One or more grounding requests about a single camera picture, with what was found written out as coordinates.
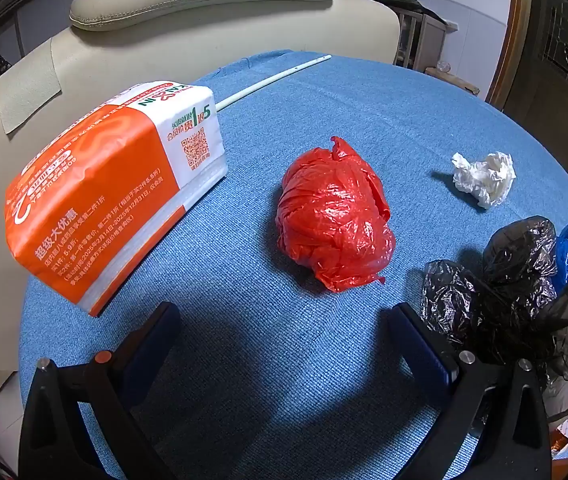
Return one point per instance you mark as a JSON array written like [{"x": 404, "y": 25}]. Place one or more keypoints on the red plastic bag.
[{"x": 334, "y": 220}]

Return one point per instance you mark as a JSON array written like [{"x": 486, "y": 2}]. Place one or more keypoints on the cardboard box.
[{"x": 456, "y": 80}]

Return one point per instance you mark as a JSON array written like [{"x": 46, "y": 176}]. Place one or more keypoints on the orange tissue pack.
[{"x": 88, "y": 200}]

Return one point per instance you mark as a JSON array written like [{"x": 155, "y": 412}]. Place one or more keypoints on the large sheer black plastic bag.
[{"x": 564, "y": 330}]

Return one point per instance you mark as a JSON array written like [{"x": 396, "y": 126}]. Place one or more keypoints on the thin white rod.
[{"x": 274, "y": 80}]

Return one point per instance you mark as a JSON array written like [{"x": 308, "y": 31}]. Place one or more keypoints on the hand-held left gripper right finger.
[{"x": 423, "y": 355}]

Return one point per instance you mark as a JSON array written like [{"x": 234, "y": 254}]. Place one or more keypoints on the grey radiator cabinet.
[{"x": 421, "y": 30}]

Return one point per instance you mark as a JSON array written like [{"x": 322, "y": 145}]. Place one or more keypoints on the beige leather sofa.
[{"x": 163, "y": 50}]

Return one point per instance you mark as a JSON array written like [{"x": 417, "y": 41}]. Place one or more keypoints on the small crumpled black plastic bag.
[{"x": 519, "y": 247}]

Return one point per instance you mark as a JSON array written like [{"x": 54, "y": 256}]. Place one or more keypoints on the crumpled white tissue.
[{"x": 486, "y": 177}]

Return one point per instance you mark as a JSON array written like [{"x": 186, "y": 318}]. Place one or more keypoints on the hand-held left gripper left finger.
[{"x": 152, "y": 342}]

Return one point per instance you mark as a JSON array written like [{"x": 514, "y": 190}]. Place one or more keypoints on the blue tablecloth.
[{"x": 304, "y": 125}]

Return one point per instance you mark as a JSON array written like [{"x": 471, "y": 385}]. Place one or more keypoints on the carved wooden door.
[{"x": 559, "y": 60}]

